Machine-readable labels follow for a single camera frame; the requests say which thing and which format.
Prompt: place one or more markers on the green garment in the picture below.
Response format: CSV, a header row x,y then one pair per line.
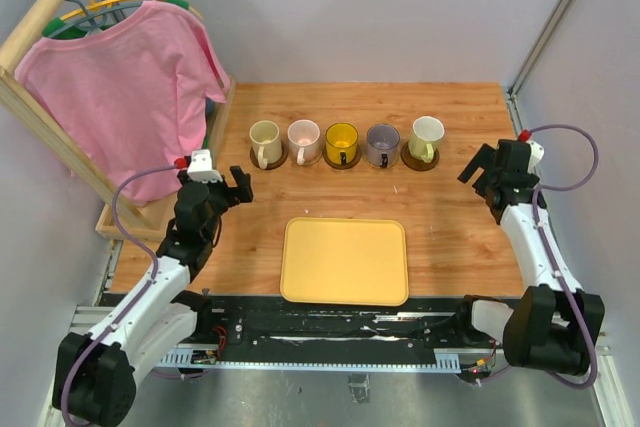
x,y
71,17

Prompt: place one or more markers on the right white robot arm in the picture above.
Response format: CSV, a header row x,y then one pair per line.
x,y
555,325

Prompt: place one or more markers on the yellow transparent mug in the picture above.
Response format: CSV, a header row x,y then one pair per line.
x,y
341,144

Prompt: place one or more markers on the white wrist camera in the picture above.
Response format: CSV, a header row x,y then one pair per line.
x,y
201,167
536,154

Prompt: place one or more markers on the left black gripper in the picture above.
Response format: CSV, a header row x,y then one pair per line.
x,y
242,181

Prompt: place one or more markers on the pink t-shirt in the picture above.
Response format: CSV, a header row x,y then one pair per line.
x,y
133,96

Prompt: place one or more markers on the woven rattan coaster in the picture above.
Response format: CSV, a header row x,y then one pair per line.
x,y
304,158
384,159

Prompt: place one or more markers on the grey clothes hanger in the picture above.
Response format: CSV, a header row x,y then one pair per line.
x,y
90,19

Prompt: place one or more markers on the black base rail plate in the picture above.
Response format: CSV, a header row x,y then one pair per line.
x,y
268,332

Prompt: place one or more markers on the purple mug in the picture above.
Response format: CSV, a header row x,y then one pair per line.
x,y
383,136

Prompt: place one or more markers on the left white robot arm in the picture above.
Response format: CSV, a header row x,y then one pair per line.
x,y
98,373

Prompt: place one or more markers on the yellow plastic tray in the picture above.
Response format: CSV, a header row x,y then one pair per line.
x,y
345,262

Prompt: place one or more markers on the aluminium frame post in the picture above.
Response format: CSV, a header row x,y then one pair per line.
x,y
553,22

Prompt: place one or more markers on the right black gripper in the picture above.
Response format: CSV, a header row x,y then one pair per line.
x,y
483,159

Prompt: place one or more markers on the cream mug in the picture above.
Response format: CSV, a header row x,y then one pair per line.
x,y
266,143

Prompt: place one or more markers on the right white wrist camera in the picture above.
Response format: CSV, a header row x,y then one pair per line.
x,y
536,154

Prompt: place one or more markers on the white green mug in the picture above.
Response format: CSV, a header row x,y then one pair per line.
x,y
427,132

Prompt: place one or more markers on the pink mug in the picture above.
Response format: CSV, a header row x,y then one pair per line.
x,y
304,134

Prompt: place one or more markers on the brown wooden coaster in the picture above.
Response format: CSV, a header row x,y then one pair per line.
x,y
415,163
271,166
352,163

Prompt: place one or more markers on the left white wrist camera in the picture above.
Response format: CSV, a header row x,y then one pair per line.
x,y
201,167

